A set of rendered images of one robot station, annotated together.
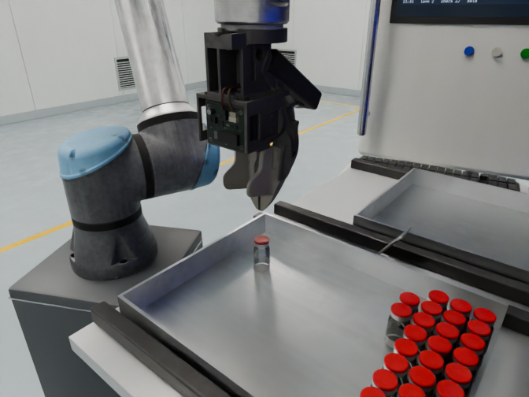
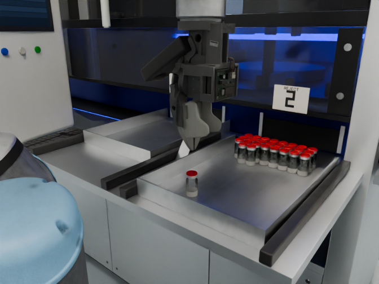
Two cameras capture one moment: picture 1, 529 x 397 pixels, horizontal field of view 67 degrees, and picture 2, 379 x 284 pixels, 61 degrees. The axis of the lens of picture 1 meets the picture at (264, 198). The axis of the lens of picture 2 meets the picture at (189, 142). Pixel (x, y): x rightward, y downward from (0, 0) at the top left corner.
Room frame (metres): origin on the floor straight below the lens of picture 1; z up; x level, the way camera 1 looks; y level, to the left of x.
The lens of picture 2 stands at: (0.45, 0.54, 1.17)
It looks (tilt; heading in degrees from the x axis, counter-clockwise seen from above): 19 degrees down; 270
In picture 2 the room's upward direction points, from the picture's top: straight up
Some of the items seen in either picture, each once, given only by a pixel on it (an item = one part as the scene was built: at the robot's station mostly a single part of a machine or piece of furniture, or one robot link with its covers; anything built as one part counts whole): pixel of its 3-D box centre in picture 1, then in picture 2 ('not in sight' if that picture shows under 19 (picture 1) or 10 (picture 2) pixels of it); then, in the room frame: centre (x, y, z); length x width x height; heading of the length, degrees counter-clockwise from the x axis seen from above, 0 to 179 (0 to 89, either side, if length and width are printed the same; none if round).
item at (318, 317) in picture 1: (309, 312); (244, 174); (0.34, -0.05, 0.90); 0.34 x 0.26 x 0.04; 51
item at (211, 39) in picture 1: (248, 89); (203, 62); (0.43, 0.02, 1.13); 0.09 x 0.08 x 0.12; 141
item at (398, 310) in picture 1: (397, 326); (251, 155); (0.31, -0.14, 0.90); 0.02 x 0.02 x 0.05
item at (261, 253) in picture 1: (261, 254); (192, 184); (0.45, 0.00, 0.90); 0.02 x 0.02 x 0.04
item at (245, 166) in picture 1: (242, 176); (195, 128); (0.44, 0.03, 1.02); 0.06 x 0.03 x 0.09; 141
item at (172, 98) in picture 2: not in sight; (183, 99); (0.47, 0.02, 1.07); 0.05 x 0.02 x 0.09; 51
